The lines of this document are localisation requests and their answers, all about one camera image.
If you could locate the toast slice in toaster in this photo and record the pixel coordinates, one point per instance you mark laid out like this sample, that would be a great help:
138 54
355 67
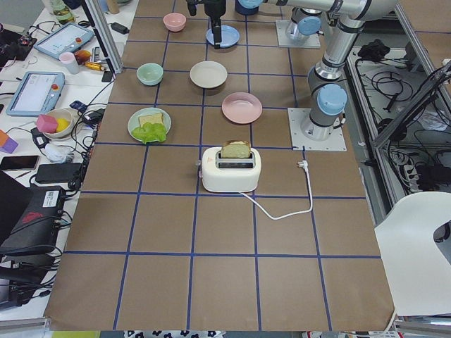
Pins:
236 149

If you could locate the beige plate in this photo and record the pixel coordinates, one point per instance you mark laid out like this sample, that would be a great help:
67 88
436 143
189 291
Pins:
208 74

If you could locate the pink plastic cup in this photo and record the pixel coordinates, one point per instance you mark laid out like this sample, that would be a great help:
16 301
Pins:
69 61

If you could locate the black power adapter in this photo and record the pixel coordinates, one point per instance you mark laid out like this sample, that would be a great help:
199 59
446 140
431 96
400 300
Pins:
117 27

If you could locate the black smartphone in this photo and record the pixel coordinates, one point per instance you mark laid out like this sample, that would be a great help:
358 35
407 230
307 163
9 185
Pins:
19 162

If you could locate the white toaster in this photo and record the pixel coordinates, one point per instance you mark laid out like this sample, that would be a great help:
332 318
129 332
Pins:
229 175

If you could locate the upper teach pendant tablet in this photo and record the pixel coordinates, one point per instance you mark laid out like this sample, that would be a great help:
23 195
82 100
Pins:
68 38

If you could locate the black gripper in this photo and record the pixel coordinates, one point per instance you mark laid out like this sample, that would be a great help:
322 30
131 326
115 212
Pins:
215 8

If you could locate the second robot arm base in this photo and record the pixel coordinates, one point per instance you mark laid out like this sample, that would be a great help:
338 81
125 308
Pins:
301 30

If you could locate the pink plate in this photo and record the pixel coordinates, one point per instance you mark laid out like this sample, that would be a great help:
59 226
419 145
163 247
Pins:
241 107

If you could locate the green plate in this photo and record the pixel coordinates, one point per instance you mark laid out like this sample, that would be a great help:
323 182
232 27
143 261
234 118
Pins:
134 122

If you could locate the black electronics box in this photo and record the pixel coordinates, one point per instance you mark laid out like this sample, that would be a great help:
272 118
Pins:
33 229

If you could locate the yellow toy fruit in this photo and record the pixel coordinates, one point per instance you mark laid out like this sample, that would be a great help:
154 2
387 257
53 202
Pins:
62 124

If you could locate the pink toy block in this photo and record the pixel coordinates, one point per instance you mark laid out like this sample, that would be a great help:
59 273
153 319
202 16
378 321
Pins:
46 123

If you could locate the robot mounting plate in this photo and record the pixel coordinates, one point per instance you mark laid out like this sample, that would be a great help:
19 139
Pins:
334 141

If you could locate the beige bowl with toys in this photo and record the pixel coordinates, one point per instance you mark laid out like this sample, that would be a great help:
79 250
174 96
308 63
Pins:
68 114

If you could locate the pink bowl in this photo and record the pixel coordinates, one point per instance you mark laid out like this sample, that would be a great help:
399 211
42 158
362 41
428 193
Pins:
174 22

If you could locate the green bowl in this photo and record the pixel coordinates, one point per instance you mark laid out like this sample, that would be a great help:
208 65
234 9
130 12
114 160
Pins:
150 74

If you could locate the blue plate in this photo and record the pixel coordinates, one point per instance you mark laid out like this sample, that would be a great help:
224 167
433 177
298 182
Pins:
229 36

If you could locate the bread slice on plate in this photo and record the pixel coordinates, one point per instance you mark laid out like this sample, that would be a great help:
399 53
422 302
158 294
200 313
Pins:
155 118

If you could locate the aluminium frame post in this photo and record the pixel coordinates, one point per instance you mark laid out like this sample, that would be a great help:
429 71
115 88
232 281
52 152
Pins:
104 37

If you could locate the green glass bottle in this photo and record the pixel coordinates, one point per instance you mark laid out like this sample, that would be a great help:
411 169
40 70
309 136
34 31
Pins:
62 12

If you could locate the lower teach pendant tablet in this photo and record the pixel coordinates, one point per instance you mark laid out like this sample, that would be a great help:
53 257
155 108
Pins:
37 93

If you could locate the teach pendant tablet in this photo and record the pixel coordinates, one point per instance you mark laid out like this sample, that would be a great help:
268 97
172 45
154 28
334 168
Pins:
37 93
68 38

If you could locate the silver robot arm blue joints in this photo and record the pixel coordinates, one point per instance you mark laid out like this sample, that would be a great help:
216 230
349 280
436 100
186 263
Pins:
329 98

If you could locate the white chair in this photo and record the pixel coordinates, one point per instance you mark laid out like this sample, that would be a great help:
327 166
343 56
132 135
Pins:
417 271

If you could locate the green lettuce leaf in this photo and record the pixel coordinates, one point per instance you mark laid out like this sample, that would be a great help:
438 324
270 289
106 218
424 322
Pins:
150 132

